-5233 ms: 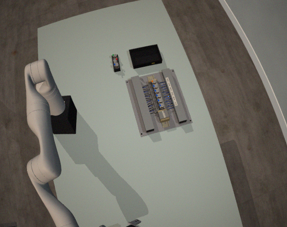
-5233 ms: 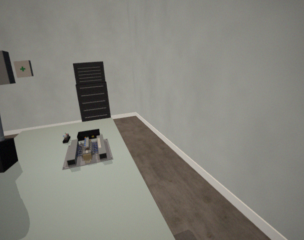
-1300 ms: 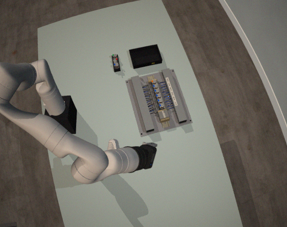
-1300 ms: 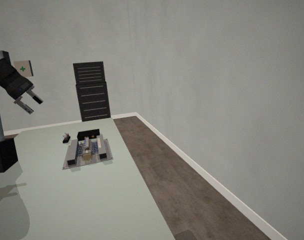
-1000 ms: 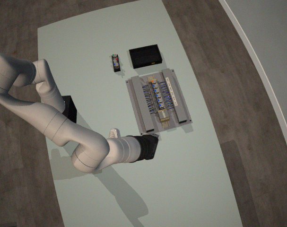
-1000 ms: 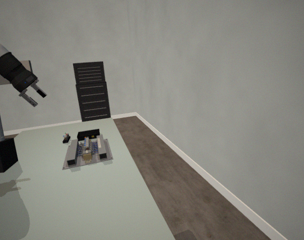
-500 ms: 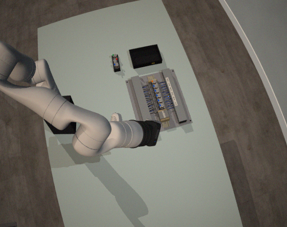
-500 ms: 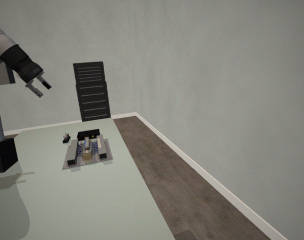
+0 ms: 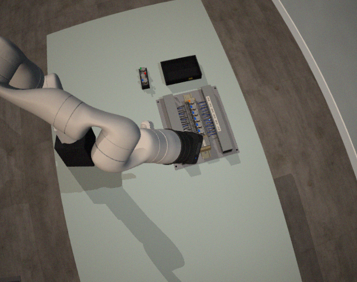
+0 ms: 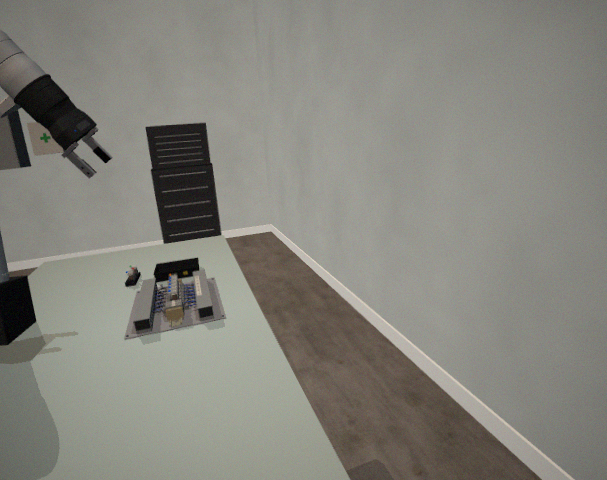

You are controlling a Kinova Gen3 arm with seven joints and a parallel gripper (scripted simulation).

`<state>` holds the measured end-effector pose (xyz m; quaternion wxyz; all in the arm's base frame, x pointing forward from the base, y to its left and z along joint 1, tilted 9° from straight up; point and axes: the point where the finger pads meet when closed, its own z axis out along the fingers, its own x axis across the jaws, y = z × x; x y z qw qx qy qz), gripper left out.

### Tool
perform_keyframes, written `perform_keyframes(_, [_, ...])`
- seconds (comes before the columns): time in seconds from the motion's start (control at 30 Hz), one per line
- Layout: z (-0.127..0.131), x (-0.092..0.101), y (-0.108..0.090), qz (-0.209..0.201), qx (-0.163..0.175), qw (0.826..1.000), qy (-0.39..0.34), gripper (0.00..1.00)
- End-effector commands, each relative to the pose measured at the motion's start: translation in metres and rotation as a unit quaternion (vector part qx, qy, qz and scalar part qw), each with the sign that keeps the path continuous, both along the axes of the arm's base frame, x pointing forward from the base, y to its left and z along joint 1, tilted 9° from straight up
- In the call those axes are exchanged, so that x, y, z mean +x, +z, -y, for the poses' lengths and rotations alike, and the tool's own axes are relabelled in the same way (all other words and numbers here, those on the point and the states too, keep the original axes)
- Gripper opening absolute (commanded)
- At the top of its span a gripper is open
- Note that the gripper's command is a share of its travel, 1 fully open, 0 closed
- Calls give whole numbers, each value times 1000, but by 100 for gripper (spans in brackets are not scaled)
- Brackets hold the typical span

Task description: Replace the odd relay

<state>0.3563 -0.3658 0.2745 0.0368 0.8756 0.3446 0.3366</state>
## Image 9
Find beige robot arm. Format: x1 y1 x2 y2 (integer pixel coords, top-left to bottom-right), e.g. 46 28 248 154
0 36 167 173

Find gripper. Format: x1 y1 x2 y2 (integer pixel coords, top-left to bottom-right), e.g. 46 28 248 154
140 120 203 165

